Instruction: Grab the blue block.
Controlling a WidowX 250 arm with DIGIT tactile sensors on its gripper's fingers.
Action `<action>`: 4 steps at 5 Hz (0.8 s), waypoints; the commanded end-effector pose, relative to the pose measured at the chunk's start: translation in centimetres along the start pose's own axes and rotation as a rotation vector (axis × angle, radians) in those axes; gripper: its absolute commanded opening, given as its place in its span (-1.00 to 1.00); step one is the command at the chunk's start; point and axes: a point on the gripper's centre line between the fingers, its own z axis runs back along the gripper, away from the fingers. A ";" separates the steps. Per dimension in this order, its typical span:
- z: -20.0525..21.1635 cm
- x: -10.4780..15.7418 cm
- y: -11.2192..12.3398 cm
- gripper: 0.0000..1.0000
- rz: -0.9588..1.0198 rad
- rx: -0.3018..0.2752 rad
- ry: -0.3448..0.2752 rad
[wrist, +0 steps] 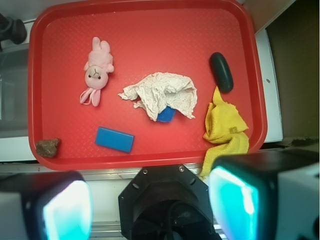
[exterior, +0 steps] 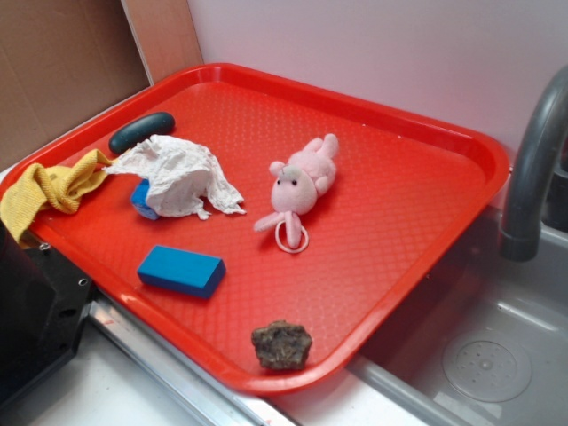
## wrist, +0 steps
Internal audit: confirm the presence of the white crumpled cloth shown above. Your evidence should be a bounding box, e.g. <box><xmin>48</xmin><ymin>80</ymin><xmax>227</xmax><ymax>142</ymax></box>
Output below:
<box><xmin>118</xmin><ymin>72</ymin><xmax>198</xmax><ymax>122</ymax></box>

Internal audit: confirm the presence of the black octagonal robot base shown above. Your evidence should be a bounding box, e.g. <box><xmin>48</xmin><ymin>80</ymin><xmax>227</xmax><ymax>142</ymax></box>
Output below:
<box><xmin>118</xmin><ymin>165</ymin><xmax>221</xmax><ymax>240</ymax></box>

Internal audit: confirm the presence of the red plastic tray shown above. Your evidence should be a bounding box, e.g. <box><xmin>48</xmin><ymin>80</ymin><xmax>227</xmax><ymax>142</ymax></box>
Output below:
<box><xmin>28</xmin><ymin>0</ymin><xmax>267</xmax><ymax>171</ymax></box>

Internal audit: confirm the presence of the blue block under cloth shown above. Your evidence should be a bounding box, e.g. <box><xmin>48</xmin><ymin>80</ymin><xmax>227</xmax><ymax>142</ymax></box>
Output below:
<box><xmin>157</xmin><ymin>106</ymin><xmax>176</xmax><ymax>123</ymax></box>

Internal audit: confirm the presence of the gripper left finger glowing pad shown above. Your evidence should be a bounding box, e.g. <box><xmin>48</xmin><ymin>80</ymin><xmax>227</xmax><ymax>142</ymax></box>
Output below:
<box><xmin>0</xmin><ymin>171</ymin><xmax>93</xmax><ymax>240</ymax></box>

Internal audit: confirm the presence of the blue rectangular block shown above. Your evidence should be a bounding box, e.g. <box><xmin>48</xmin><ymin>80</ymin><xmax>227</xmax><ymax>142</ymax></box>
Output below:
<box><xmin>95</xmin><ymin>127</ymin><xmax>135</xmax><ymax>153</ymax></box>

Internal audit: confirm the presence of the pink plush bunny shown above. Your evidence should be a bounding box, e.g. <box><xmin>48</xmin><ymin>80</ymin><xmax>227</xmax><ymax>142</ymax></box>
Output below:
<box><xmin>79</xmin><ymin>36</ymin><xmax>115</xmax><ymax>107</ymax></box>

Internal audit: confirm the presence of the yellow knitted cloth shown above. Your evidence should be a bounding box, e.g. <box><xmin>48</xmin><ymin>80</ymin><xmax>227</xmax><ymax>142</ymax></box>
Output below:
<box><xmin>199</xmin><ymin>87</ymin><xmax>250</xmax><ymax>180</ymax></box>

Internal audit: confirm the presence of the black knob fixture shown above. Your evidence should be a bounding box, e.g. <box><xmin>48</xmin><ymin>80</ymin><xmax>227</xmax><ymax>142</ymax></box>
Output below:
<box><xmin>0</xmin><ymin>14</ymin><xmax>28</xmax><ymax>45</ymax></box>

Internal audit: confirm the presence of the brown rough rock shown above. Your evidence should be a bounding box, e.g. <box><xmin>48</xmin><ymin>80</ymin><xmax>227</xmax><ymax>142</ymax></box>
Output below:
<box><xmin>35</xmin><ymin>138</ymin><xmax>61</xmax><ymax>158</ymax></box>

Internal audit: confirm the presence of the dark oval stone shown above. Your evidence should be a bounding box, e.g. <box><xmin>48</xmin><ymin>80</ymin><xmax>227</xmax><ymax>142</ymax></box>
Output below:
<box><xmin>209</xmin><ymin>52</ymin><xmax>234</xmax><ymax>93</ymax></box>

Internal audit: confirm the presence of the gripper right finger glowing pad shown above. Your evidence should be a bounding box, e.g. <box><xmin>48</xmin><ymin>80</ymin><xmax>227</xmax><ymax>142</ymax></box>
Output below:
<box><xmin>208</xmin><ymin>149</ymin><xmax>320</xmax><ymax>240</ymax></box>

